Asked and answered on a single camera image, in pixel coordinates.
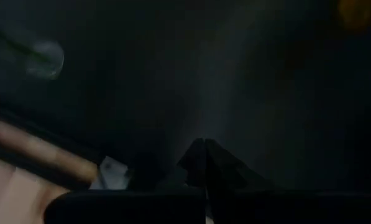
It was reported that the tan wooden bar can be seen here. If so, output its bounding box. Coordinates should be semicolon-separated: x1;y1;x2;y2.
0;114;99;188

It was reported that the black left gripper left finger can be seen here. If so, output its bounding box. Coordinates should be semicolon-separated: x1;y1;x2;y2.
44;139;208;224

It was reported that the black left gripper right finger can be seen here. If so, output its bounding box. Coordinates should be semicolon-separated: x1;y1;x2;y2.
206;139;371;224

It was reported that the clear glass vase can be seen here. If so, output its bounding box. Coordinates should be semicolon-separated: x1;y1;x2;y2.
24;39;65;80

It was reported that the white paper piece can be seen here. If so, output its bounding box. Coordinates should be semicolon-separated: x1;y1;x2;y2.
89;154;131;190

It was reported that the amber ribbed glass vase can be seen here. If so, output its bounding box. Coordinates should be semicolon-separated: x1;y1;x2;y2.
336;0;371;32

